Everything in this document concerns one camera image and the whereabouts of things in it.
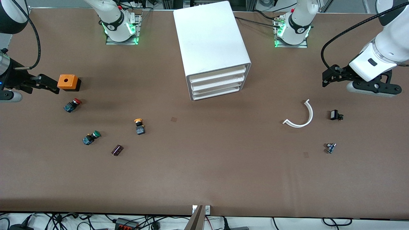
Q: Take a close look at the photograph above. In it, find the orange box with hole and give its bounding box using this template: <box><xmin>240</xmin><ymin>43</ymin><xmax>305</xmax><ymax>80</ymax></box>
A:
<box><xmin>58</xmin><ymin>74</ymin><xmax>81</xmax><ymax>92</ymax></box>

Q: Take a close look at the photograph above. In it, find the yellow push button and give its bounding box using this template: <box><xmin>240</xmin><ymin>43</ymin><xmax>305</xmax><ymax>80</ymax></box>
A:
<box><xmin>134</xmin><ymin>118</ymin><xmax>146</xmax><ymax>135</ymax></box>

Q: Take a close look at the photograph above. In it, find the wooden beam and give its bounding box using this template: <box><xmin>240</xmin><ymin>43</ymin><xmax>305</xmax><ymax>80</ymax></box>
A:
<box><xmin>184</xmin><ymin>205</ymin><xmax>205</xmax><ymax>230</ymax></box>

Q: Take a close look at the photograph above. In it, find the white drawer cabinet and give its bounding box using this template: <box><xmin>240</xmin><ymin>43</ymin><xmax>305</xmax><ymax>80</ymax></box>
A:
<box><xmin>174</xmin><ymin>1</ymin><xmax>252</xmax><ymax>101</ymax></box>

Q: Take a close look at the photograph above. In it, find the black base cable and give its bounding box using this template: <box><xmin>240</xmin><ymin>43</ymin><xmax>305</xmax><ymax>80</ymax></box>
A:
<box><xmin>235</xmin><ymin>10</ymin><xmax>283</xmax><ymax>28</ymax></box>

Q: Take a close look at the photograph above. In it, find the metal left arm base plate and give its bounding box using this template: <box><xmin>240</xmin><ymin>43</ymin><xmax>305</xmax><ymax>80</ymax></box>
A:
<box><xmin>274</xmin><ymin>16</ymin><xmax>309</xmax><ymax>49</ymax></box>

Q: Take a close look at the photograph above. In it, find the red push button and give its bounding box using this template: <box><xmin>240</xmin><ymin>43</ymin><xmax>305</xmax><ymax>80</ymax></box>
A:
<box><xmin>63</xmin><ymin>98</ymin><xmax>82</xmax><ymax>113</ymax></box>

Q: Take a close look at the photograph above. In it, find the black orange power strip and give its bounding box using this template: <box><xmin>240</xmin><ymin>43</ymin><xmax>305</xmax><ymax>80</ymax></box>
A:
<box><xmin>114</xmin><ymin>218</ymin><xmax>140</xmax><ymax>230</ymax></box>

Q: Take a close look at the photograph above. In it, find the white metal bracket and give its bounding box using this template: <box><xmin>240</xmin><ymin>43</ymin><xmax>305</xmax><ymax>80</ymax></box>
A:
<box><xmin>192</xmin><ymin>205</ymin><xmax>211</xmax><ymax>215</ymax></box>

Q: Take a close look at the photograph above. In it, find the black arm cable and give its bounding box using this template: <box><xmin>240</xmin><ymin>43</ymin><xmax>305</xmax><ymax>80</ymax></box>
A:
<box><xmin>321</xmin><ymin>3</ymin><xmax>397</xmax><ymax>72</ymax></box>
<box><xmin>19</xmin><ymin>6</ymin><xmax>42</xmax><ymax>69</ymax></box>

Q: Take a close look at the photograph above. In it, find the black looped floor cable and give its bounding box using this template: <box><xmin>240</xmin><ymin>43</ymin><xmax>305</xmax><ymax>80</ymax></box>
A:
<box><xmin>321</xmin><ymin>218</ymin><xmax>353</xmax><ymax>228</ymax></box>

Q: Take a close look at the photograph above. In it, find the white curved plastic strip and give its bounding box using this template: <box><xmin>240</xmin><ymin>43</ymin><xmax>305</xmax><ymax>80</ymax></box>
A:
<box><xmin>282</xmin><ymin>99</ymin><xmax>314</xmax><ymax>128</ymax></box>

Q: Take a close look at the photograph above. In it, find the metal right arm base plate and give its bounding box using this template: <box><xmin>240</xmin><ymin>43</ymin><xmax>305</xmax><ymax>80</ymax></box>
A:
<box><xmin>105</xmin><ymin>14</ymin><xmax>142</xmax><ymax>45</ymax></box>

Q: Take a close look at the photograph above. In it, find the green push button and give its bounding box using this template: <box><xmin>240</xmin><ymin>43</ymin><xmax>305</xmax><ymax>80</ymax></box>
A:
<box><xmin>82</xmin><ymin>130</ymin><xmax>102</xmax><ymax>146</ymax></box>

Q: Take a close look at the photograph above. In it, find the white plastic drawer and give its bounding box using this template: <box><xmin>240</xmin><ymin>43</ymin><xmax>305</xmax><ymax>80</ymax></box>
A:
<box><xmin>192</xmin><ymin>83</ymin><xmax>244</xmax><ymax>100</ymax></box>
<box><xmin>189</xmin><ymin>65</ymin><xmax>246</xmax><ymax>84</ymax></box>
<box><xmin>191</xmin><ymin>77</ymin><xmax>245</xmax><ymax>95</ymax></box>
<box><xmin>190</xmin><ymin>71</ymin><xmax>246</xmax><ymax>89</ymax></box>

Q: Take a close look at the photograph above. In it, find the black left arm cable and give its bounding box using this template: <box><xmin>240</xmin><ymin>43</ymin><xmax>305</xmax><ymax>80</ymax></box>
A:
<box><xmin>321</xmin><ymin>3</ymin><xmax>397</xmax><ymax>72</ymax></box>

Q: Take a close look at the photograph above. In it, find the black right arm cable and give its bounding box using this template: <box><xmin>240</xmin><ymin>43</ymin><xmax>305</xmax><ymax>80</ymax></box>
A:
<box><xmin>19</xmin><ymin>6</ymin><xmax>42</xmax><ymax>69</ymax></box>

